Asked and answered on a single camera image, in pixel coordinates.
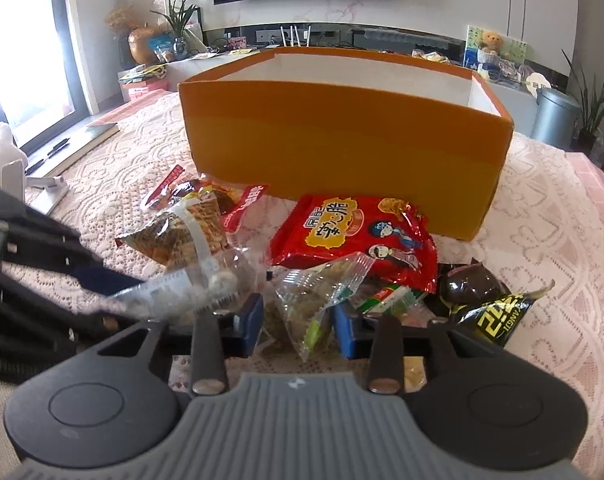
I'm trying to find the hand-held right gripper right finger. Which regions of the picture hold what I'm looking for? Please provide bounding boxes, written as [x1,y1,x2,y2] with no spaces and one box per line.
[332,304,514,395]

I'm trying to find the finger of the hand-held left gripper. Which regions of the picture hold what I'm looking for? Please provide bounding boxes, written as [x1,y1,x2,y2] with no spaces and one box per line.
[0,212,147,297]
[0,265,132,386]

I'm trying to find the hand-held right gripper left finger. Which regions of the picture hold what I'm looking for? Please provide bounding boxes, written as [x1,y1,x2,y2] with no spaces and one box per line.
[99,292,265,395]

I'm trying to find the clear packet with green filling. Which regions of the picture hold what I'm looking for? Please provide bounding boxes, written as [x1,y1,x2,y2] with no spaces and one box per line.
[273,251,377,363]

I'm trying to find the green snack packet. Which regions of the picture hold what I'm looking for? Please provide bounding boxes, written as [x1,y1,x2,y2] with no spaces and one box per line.
[352,284,429,317]

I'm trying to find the clear plastic snack packet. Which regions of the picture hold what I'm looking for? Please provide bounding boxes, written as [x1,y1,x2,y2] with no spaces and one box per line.
[104,247,273,321]

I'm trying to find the red packet with dark meat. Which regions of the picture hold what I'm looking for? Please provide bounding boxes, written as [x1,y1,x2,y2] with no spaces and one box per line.
[140,164,271,233]

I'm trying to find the orange cardboard box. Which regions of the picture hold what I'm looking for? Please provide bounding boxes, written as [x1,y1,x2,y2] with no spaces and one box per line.
[178,46,514,242]

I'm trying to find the white cloth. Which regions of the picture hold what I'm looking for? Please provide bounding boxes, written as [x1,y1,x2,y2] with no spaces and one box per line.
[0,122,28,191]

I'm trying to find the brown packet with white label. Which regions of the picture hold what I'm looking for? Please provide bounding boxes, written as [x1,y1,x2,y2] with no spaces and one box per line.
[116,195,235,267]

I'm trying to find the tan snack packet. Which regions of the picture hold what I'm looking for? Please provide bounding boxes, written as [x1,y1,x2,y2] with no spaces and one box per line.
[403,356,427,392]

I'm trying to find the large red snack packet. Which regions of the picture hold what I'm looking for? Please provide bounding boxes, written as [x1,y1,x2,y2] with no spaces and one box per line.
[269,194,439,295]

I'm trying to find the white flat board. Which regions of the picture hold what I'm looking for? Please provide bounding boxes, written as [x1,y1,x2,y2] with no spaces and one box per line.
[24,122,120,211]

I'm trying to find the dark brown snack packet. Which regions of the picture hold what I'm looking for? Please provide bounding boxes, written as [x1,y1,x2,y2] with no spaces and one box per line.
[438,258,505,311]

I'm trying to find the black and yellow snack packet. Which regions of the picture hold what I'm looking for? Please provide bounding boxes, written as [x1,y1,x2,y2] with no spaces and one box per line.
[449,280,557,350]

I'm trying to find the glass sliding door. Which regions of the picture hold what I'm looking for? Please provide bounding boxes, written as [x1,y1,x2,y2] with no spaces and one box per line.
[0,0,85,136]

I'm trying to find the red box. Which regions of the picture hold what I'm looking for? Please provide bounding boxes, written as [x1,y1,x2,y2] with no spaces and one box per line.
[122,80,170,103]

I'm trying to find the yellow papers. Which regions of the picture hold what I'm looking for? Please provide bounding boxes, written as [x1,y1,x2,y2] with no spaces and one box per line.
[119,62,167,82]

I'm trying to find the golden vase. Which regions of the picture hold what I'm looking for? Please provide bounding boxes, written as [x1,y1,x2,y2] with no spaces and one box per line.
[128,25,157,65]

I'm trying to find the dried flower bunch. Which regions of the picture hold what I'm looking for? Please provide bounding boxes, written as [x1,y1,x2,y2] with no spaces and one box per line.
[104,6,138,36]

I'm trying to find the blue packet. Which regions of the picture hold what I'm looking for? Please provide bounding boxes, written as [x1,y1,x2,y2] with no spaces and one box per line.
[149,35,176,63]

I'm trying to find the white lace tablecloth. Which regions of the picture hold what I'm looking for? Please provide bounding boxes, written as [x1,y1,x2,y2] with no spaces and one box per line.
[0,91,604,480]

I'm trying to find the green potted plant in glass vase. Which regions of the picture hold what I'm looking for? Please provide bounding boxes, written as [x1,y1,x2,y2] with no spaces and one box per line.
[150,0,205,58]

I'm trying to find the white router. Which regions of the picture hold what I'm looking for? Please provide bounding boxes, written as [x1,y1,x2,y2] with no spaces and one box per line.
[279,25,313,48]

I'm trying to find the pink checked cloth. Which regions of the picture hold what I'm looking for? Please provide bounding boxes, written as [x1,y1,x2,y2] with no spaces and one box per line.
[567,152,604,221]

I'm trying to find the white lace cover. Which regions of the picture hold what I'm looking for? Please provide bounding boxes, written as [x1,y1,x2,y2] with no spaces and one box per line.
[364,29,435,51]

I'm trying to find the grey trash can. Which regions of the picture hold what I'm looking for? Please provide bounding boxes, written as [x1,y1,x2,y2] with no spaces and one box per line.
[532,86,580,150]

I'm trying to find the white round object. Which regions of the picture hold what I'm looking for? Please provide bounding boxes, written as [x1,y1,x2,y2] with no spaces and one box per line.
[527,72,551,98]

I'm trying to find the brown teddy bear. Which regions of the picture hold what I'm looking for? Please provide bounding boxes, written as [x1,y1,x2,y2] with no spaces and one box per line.
[479,30,503,56]

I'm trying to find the green printed board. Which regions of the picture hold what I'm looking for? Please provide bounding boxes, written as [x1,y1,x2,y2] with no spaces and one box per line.
[464,25,528,68]

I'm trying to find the tall potted plant in black pot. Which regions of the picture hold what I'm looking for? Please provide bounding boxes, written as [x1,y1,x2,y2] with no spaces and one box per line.
[562,50,604,156]

